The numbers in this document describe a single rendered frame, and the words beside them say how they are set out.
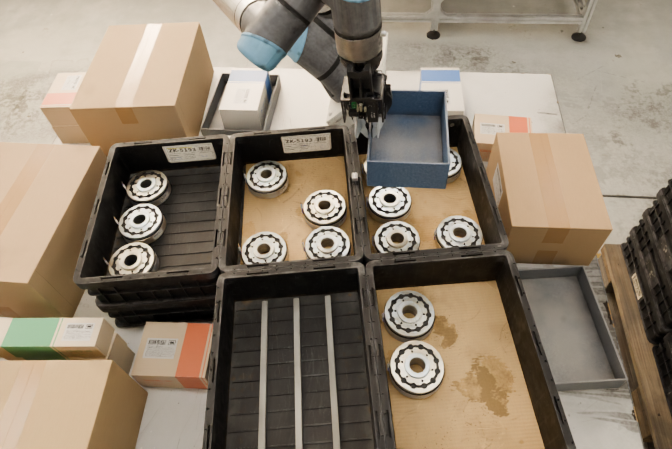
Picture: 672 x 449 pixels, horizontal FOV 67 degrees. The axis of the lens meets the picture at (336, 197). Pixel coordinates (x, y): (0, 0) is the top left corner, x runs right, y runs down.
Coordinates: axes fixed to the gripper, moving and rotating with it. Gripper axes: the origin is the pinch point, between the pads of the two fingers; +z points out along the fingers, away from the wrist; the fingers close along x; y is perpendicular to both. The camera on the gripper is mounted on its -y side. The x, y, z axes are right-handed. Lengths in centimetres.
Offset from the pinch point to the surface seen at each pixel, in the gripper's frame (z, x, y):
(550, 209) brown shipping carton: 29.1, 39.3, -3.2
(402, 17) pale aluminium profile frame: 99, -3, -192
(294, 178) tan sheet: 27.5, -22.4, -10.4
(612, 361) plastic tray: 44, 51, 26
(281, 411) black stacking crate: 28, -15, 46
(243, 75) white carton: 29, -47, -55
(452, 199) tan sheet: 30.5, 17.4, -6.7
